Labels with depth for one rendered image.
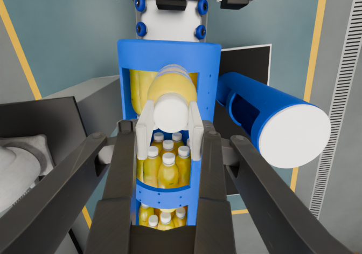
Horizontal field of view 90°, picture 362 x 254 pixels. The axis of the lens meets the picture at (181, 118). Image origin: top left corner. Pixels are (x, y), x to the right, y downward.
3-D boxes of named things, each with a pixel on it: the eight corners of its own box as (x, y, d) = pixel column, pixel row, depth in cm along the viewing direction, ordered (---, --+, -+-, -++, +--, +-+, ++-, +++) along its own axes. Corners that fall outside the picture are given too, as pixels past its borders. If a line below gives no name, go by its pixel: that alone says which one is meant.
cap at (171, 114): (147, 108, 21) (145, 114, 19) (173, 87, 20) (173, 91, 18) (169, 131, 22) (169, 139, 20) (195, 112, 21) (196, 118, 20)
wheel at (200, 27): (195, 41, 62) (201, 41, 61) (194, 26, 60) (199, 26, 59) (202, 36, 65) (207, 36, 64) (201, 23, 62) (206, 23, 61)
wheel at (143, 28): (140, 38, 60) (145, 38, 62) (141, 23, 58) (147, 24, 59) (134, 33, 63) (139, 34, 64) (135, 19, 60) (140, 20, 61)
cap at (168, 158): (161, 158, 59) (161, 153, 58) (172, 156, 60) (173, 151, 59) (164, 165, 55) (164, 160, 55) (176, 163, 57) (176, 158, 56)
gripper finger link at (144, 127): (146, 160, 14) (137, 160, 14) (154, 124, 21) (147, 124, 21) (145, 126, 13) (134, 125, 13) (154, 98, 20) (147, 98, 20)
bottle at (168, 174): (155, 199, 66) (155, 156, 60) (174, 195, 69) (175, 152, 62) (160, 215, 60) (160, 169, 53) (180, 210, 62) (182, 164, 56)
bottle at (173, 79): (149, 78, 38) (127, 107, 21) (175, 55, 36) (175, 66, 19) (171, 103, 40) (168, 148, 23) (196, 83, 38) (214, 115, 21)
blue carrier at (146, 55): (138, 222, 95) (129, 290, 68) (127, 40, 63) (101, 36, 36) (192, 219, 97) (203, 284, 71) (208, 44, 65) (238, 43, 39)
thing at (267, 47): (210, 187, 210) (213, 197, 196) (202, 50, 155) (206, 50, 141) (255, 183, 210) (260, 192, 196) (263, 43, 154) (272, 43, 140)
